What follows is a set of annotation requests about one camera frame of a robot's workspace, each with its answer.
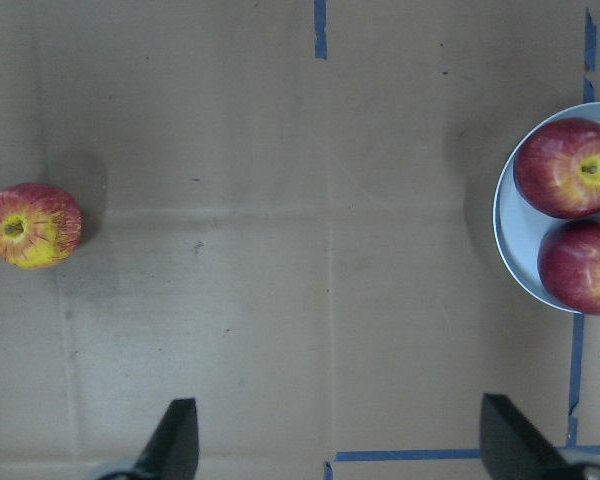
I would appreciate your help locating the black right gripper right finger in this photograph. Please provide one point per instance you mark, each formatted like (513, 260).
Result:
(512, 448)

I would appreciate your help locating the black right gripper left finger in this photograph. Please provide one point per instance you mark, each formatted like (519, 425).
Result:
(172, 451)

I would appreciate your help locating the red yellow apple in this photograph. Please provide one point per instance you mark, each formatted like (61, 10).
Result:
(40, 225)

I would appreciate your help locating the red apple on plate front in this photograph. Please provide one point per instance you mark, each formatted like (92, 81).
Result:
(569, 264)

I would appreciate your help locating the red apple on plate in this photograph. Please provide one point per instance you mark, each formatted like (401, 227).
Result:
(569, 264)
(557, 168)

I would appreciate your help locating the light blue plate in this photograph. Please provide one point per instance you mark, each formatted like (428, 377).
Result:
(518, 227)

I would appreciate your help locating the red apple on plate back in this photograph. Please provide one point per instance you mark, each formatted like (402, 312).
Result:
(557, 168)

